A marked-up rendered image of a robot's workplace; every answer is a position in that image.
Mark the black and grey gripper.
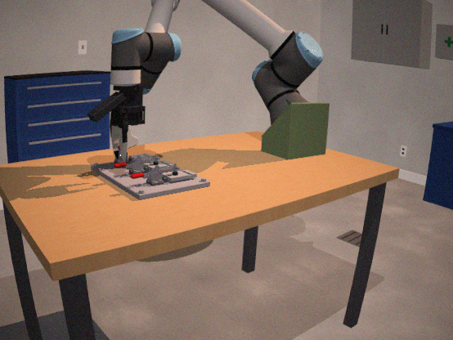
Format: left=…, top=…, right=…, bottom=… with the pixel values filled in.
left=110, top=85, right=146, bottom=163

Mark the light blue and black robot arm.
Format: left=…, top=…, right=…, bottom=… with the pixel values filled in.
left=87, top=0, right=324, bottom=125

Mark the toggle clamp with red handle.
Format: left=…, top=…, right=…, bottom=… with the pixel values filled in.
left=130, top=163, right=180, bottom=186

